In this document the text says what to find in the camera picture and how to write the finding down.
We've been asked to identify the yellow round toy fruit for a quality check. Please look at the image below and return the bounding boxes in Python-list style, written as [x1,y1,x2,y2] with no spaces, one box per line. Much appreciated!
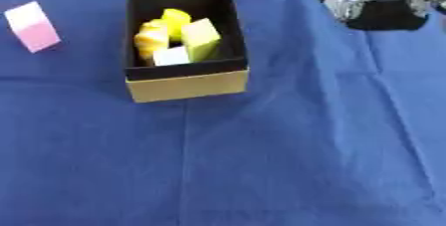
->
[158,8,194,42]

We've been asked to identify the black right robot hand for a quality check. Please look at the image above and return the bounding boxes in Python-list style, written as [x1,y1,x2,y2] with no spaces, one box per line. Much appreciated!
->
[314,0,432,32]

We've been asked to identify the pink rectangular block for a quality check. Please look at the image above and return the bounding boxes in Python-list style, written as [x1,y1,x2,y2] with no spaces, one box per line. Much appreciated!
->
[1,0,63,55]

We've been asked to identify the tan cardboard box black inside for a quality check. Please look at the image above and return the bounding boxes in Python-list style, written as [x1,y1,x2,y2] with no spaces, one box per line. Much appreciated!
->
[123,0,251,105]

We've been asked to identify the yellow orange toy fruit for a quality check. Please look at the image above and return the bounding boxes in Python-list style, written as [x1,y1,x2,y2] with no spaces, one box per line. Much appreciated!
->
[132,18,171,62]

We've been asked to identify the yellow-green rectangular block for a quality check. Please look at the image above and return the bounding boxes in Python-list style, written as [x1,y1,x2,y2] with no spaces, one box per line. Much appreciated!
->
[179,17,223,64]

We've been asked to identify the white cube block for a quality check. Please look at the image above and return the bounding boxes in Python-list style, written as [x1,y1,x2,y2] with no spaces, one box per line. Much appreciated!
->
[151,45,194,68]

